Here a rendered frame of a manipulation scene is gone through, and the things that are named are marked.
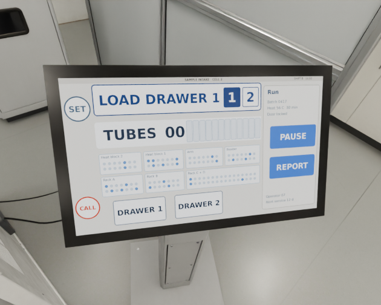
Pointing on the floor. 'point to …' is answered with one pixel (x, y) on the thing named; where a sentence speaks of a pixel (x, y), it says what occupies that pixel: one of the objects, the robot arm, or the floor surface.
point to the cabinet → (15, 267)
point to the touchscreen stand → (175, 271)
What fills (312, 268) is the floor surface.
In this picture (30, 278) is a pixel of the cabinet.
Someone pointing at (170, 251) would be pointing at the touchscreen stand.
